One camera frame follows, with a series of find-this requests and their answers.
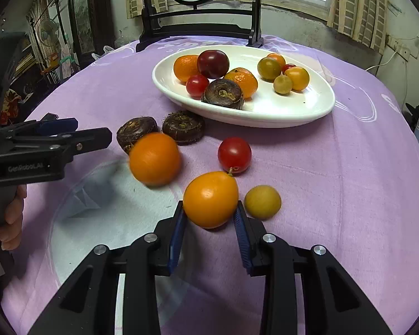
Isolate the standing electric fan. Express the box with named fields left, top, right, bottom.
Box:
left=38, top=17, right=61, bottom=77

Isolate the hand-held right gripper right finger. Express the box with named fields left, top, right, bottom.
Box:
left=19, top=128, right=113, bottom=161

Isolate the white wall socket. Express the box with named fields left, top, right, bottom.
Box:
left=385, top=34, right=419, bottom=61

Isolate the person's left hand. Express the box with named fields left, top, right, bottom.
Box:
left=0, top=185, right=27, bottom=251

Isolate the greenish orange kumquat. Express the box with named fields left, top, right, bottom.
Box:
left=258, top=57, right=282, bottom=81

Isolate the white oval plate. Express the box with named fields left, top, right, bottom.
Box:
left=152, top=45, right=336, bottom=128

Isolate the dark brown water chestnut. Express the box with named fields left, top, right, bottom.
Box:
left=116, top=117, right=159, bottom=155
left=161, top=110, right=206, bottom=143
left=201, top=79, right=245, bottom=110

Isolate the dark wooden cabinet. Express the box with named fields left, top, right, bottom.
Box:
left=67, top=0, right=116, bottom=60

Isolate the white power cable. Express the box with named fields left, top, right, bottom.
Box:
left=364, top=49, right=399, bottom=74

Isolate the dark red plum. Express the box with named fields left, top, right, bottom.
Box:
left=197, top=50, right=230, bottom=80

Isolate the orange mandarin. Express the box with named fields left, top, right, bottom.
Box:
left=129, top=132, right=182, bottom=187
left=173, top=55, right=201, bottom=82
left=224, top=67, right=258, bottom=99

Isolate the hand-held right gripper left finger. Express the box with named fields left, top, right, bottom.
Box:
left=0, top=113, right=79, bottom=139

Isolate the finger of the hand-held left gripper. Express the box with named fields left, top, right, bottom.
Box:
left=234, top=200, right=394, bottom=335
left=28, top=200, right=188, bottom=335

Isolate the black persimmon painting screen stand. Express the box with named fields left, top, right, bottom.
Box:
left=136, top=0, right=265, bottom=54

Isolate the small green kumquat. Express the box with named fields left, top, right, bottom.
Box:
left=273, top=74, right=293, bottom=95
left=244, top=185, right=282, bottom=220

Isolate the white plastic bag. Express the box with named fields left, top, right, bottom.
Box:
left=92, top=45, right=115, bottom=61

